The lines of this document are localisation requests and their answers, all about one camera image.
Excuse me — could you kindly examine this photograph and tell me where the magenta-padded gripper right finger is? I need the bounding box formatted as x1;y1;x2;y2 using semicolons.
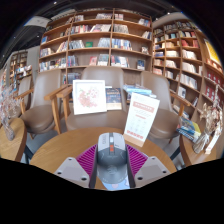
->
126;144;172;189

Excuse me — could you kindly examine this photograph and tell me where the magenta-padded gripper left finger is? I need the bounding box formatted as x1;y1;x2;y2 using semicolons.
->
54;145;99;190

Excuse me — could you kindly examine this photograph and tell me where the grey computer mouse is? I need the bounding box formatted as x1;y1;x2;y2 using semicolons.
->
95;132;129;185

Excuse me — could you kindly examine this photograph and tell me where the white and red sign stand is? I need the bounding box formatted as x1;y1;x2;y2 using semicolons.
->
123;92;161;148

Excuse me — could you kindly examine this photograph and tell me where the brown padded wooden armchair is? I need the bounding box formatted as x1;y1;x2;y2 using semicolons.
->
56;65;129;132
139;70;193;141
20;68;69;136
13;75;35;116

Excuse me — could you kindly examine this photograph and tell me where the round wooden side table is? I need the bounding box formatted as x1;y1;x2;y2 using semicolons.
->
179;133;224;168
0;117;28;163

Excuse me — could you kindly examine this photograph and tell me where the stack of colourful books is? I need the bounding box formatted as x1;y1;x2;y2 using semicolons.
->
176;116;203;144

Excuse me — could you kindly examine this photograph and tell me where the ribbed glass vase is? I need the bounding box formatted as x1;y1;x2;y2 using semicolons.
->
1;119;16;142
192;131;211;155

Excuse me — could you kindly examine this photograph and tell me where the white framed floral picture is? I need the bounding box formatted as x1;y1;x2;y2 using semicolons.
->
72;79;108;116

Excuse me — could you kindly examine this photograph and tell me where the dark cover book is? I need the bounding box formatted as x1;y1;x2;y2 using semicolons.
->
105;87;123;111

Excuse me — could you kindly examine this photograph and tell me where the teal book stack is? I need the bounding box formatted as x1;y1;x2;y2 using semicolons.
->
122;83;158;100

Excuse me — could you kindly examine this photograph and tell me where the small white sign card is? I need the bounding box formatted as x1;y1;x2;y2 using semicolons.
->
204;133;221;155

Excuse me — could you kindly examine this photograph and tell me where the beige dried flower bunch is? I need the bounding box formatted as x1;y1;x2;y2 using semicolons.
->
199;84;224;138

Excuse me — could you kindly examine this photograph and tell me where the large wooden bookshelf with books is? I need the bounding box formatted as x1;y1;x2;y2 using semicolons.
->
38;9;154;84
151;19;224;134

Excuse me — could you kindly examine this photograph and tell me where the distant wooden bookshelf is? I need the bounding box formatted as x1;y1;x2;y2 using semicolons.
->
8;49;33;84

